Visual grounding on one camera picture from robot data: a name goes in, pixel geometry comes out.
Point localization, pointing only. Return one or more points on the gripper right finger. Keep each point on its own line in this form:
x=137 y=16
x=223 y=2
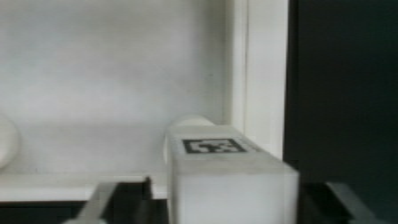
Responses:
x=331 y=205

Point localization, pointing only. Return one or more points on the white square tabletop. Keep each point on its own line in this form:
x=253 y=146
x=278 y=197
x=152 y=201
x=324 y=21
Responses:
x=114 y=65

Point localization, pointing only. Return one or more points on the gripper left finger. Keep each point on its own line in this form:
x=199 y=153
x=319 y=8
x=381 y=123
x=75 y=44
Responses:
x=120 y=204

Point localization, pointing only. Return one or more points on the white table leg with tag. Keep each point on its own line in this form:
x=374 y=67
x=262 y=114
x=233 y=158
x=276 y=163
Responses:
x=9 y=141

